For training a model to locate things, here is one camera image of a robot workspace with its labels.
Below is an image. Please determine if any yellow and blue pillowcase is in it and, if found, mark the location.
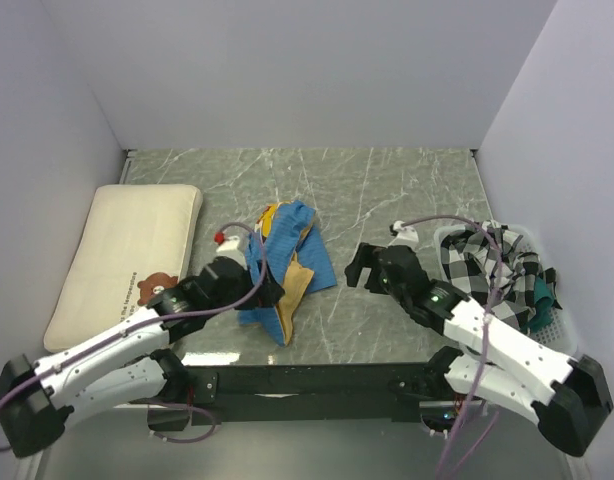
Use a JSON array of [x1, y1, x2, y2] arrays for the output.
[[238, 200, 337, 346]]

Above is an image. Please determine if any cream pillow with bear print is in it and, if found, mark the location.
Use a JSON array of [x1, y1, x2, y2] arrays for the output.
[[43, 184, 203, 352]]

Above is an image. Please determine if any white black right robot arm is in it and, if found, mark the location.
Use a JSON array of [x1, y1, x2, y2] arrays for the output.
[[344, 243, 614, 457]]

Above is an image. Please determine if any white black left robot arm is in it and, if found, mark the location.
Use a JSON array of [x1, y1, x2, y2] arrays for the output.
[[0, 256, 284, 459]]

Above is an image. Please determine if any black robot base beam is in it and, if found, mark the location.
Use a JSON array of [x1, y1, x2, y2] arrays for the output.
[[155, 363, 458, 423]]

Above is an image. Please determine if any black white checkered cloth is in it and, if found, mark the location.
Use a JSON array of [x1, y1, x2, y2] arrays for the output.
[[438, 221, 557, 334]]

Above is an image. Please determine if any teal green cloth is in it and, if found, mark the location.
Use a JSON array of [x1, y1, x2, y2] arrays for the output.
[[525, 277, 559, 334]]

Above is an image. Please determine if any white plastic basket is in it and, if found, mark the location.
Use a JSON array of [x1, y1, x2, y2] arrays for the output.
[[434, 221, 577, 355]]

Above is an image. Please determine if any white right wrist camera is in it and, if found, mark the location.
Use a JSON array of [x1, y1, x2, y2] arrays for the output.
[[389, 221, 419, 248]]

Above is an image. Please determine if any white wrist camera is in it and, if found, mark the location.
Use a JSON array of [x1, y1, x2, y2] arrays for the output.
[[214, 231, 242, 255], [389, 221, 419, 248]]

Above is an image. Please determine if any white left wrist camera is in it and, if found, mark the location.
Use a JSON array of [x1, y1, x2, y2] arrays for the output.
[[214, 231, 242, 255]]

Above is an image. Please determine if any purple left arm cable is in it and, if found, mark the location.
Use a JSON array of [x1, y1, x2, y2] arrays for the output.
[[0, 222, 268, 454]]

